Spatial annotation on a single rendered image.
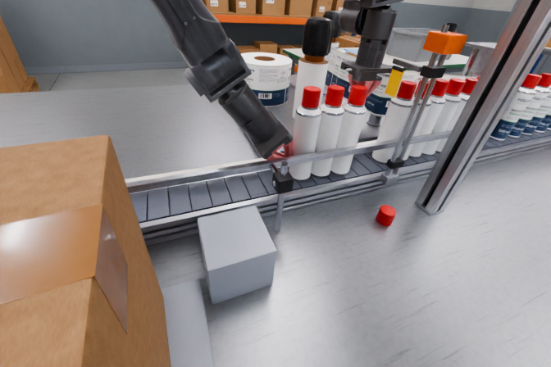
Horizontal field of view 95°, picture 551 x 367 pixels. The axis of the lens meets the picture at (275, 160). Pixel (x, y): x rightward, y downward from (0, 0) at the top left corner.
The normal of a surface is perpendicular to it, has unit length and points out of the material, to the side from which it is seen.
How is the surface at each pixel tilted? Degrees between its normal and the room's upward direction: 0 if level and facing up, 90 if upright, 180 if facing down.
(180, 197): 0
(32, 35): 90
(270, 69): 90
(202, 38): 104
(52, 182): 0
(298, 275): 0
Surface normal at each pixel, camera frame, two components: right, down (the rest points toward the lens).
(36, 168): 0.07, -0.83
